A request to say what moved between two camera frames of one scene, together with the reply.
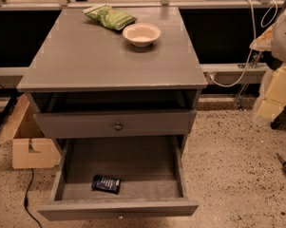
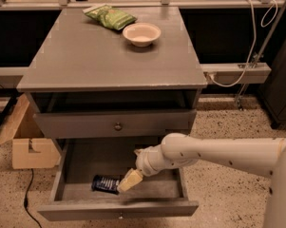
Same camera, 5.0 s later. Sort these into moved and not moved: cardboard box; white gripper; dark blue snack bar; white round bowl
Moved: white gripper
Not moved: white round bowl; dark blue snack bar; cardboard box
